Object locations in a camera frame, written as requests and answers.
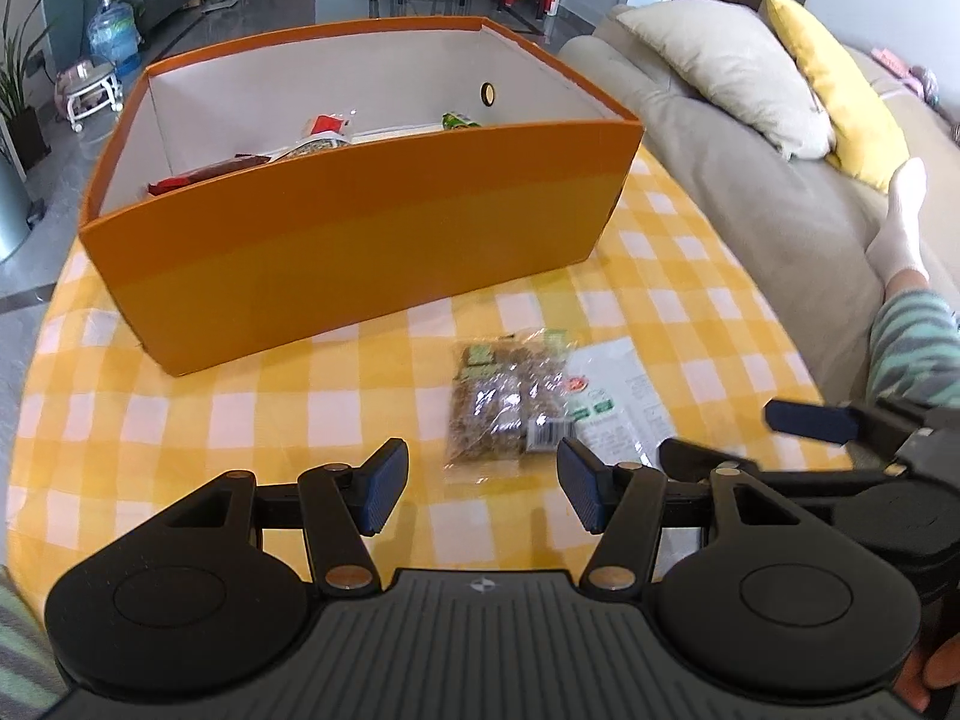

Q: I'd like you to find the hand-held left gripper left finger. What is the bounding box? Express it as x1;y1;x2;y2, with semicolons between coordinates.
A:
161;437;410;592

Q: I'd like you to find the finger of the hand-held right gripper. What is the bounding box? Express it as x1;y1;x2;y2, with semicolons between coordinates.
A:
763;397;912;452
658;437;893;500

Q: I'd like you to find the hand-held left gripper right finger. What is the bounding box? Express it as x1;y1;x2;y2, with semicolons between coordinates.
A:
556;435;807;592

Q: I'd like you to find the clear nut mix packet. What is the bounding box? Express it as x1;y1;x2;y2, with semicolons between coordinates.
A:
442;328;575;475

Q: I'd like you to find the orange cardboard box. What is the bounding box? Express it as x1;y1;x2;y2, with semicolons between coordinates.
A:
79;15;644;377

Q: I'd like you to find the clear pack of round candies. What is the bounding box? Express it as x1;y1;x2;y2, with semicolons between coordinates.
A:
268;131;355;164

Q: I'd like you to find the brown chocolate bar packet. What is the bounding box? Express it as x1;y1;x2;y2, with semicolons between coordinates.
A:
146;154;271;197

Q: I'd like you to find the person's right hand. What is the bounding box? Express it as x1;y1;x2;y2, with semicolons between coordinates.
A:
892;645;960;717

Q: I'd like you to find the flat white packet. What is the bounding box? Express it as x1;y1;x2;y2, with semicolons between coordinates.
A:
559;337;672;466

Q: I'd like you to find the person's right leg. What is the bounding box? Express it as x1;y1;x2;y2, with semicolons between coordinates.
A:
866;286;960;421

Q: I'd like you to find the yellow checked tablecloth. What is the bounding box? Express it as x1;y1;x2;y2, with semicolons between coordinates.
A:
4;142;856;593

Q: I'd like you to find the beige sofa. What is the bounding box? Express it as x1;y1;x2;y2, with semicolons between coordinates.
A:
559;4;960;406

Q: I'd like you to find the yellow pillow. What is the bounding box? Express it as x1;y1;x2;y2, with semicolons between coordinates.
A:
763;0;912;192

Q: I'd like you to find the beige pillow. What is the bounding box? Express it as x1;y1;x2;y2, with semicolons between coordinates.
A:
615;0;837;161

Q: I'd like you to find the pink cloth item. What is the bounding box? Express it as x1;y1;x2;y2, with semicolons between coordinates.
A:
870;47;940;102

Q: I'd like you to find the grey round bin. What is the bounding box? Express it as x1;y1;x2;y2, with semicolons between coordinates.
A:
0;157;35;263

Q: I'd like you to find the white wheeled stool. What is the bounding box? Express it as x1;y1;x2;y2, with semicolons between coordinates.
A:
56;60;125;134

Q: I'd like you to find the blue water bottle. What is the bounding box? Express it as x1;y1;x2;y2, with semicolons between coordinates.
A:
86;0;143;80

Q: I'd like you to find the potted plant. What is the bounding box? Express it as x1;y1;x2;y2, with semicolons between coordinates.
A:
0;0;53;173

